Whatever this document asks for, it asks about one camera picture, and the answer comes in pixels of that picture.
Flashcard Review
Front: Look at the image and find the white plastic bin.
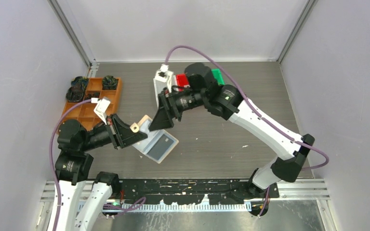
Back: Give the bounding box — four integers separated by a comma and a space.
153, 76, 176, 107

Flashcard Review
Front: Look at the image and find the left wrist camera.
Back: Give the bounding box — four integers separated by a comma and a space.
91, 97, 111, 124

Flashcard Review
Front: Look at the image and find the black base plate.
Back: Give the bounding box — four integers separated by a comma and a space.
104, 179, 280, 216

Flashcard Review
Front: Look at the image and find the green plastic bin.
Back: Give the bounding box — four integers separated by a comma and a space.
211, 69, 225, 85

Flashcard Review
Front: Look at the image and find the beige card holder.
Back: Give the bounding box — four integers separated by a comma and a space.
129, 115, 180, 165

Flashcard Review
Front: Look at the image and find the aluminium rail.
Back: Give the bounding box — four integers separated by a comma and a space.
41, 178, 330, 213

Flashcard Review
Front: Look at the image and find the orange wooden compartment tray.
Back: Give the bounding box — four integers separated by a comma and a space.
62, 77, 122, 130

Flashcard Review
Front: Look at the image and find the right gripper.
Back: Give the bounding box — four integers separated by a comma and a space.
149, 86, 208, 131

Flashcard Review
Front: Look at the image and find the red plastic bin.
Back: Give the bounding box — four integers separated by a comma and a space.
175, 74, 190, 91

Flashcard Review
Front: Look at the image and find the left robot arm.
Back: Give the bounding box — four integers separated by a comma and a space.
48, 114, 148, 231

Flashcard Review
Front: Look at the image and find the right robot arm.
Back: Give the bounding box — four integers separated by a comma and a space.
148, 63, 315, 198

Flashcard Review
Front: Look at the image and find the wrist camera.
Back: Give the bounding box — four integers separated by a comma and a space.
153, 64, 173, 96
91, 97, 111, 124

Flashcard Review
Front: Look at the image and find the dark fabric bundle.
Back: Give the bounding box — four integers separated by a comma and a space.
102, 75, 118, 90
71, 76, 89, 91
84, 91, 100, 100
66, 87, 85, 103

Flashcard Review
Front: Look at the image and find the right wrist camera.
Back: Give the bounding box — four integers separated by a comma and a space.
153, 64, 173, 96

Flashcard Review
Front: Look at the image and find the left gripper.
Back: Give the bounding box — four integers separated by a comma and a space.
80, 112, 147, 151

